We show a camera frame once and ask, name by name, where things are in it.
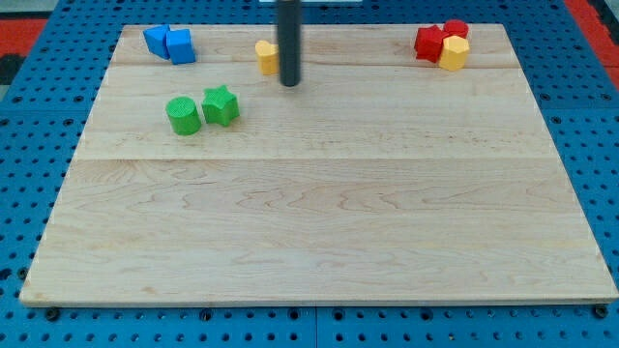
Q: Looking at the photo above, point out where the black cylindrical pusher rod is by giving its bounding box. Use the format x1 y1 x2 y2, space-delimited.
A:
276 0 302 87

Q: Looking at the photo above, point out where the yellow heart block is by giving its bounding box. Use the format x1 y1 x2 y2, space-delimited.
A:
254 40 280 75

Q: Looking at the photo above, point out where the blue cube block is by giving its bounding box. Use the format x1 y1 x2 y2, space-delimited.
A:
165 29 195 65

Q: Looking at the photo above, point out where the green star block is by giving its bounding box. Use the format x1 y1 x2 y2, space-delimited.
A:
201 85 240 127

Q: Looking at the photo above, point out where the blue triangular block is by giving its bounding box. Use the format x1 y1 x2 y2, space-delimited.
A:
143 24 170 60

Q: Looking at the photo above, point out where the red star block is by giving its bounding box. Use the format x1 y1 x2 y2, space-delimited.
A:
413 25 449 63

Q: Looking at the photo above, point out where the green cylinder block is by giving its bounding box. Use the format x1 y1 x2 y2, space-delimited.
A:
165 97 201 135

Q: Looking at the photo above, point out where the red cylinder block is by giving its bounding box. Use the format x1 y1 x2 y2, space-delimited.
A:
443 19 469 39

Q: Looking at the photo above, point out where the yellow hexagon block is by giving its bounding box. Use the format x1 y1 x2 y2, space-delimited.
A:
438 36 470 72

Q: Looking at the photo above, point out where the light wooden board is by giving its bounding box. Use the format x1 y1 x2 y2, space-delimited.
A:
20 24 618 307

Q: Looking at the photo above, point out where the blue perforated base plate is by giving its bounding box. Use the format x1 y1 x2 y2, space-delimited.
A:
1 0 618 347

